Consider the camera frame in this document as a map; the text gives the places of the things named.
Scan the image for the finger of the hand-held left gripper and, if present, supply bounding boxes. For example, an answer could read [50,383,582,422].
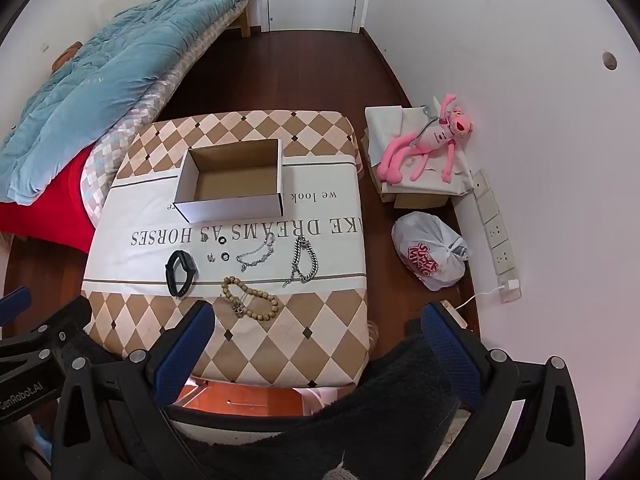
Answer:
[0,296,93,386]
[0,287,31,328]

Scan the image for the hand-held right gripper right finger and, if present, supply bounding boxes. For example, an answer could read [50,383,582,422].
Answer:
[421,301,586,480]

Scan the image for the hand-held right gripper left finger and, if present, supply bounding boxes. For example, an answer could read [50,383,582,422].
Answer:
[52,300,216,480]

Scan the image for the black smart band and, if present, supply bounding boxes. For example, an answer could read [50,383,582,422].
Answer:
[166,250,197,297]

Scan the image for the wooden bead bracelet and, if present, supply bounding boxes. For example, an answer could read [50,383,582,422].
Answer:
[221,276,281,322]

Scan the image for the thin silver bracelet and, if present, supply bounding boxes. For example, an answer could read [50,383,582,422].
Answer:
[236,236,277,273]

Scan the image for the thick silver chain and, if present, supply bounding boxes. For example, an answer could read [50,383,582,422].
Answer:
[282,236,319,288]

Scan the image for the cardboard box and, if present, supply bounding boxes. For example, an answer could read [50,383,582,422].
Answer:
[172,138,285,223]

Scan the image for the black fleece clothing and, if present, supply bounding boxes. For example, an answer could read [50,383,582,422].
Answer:
[170,335,481,480]

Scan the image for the white plastic bag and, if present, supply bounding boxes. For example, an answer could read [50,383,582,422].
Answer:
[391,211,469,291]

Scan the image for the red cloth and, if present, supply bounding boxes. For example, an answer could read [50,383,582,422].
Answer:
[0,147,96,253]

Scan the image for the checkered bed mattress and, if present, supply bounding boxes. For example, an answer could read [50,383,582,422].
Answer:
[80,0,251,233]

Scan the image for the pink plush toy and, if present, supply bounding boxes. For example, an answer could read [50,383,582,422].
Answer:
[376,92,478,183]

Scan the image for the bed with blue duvet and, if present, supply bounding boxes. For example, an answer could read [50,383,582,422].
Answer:
[0,0,261,205]

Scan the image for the grey metal hanger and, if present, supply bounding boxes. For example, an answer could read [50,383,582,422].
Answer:
[407,104,443,148]

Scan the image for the brown pillow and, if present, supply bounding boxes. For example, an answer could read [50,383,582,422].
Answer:
[52,42,83,71]

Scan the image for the white charger cable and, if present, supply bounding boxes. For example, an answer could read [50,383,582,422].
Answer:
[452,286,506,312]

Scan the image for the row of wall outlets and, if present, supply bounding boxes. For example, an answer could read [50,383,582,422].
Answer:
[472,170,521,303]

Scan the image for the wooden bed frame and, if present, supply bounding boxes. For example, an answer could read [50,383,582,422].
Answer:
[222,0,252,38]

